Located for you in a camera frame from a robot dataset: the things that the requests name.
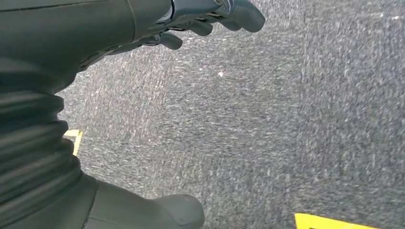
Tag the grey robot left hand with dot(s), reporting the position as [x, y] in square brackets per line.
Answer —
[79, 31]

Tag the yellow floor tape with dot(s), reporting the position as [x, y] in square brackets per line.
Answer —
[78, 142]
[316, 222]

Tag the robot left arm ribbed sleeve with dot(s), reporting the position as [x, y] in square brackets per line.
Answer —
[31, 142]

